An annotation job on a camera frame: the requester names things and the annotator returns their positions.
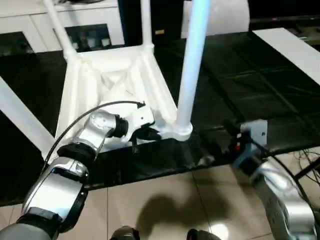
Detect white plastic table top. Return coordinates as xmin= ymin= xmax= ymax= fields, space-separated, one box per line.
xmin=42 ymin=44 xmax=194 ymax=160

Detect white plastic table leg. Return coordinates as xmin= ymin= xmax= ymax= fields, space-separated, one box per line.
xmin=42 ymin=0 xmax=81 ymax=63
xmin=140 ymin=0 xmax=156 ymax=51
xmin=174 ymin=0 xmax=212 ymax=128
xmin=0 ymin=77 xmax=56 ymax=153

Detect black work mat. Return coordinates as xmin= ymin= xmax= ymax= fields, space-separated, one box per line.
xmin=0 ymin=31 xmax=320 ymax=208

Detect black work table foot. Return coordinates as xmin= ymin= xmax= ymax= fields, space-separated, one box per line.
xmin=295 ymin=159 xmax=320 ymax=182

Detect black robot right foot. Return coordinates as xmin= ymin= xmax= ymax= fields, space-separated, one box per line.
xmin=186 ymin=229 xmax=222 ymax=240

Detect black robot foot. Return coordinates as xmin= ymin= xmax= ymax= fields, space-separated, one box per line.
xmin=186 ymin=229 xmax=222 ymax=240
xmin=109 ymin=226 xmax=141 ymax=240

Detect black robot left foot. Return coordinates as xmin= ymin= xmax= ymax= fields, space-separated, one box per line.
xmin=109 ymin=226 xmax=141 ymax=240

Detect white side table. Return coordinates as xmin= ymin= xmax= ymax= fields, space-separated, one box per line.
xmin=252 ymin=27 xmax=320 ymax=86

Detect white plastic bag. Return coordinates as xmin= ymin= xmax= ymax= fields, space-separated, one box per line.
xmin=181 ymin=0 xmax=251 ymax=40

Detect black cabinet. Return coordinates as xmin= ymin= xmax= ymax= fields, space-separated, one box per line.
xmin=119 ymin=0 xmax=320 ymax=46

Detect black bar with red mark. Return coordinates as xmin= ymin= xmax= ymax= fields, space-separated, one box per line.
xmin=249 ymin=15 xmax=320 ymax=27

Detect white cabinet with glass doors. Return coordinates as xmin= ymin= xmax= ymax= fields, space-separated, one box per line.
xmin=0 ymin=0 xmax=126 ymax=53

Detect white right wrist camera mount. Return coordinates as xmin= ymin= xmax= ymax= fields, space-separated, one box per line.
xmin=231 ymin=120 xmax=269 ymax=170

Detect tangled floor cables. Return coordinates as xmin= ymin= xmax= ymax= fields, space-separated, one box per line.
xmin=295 ymin=145 xmax=320 ymax=173

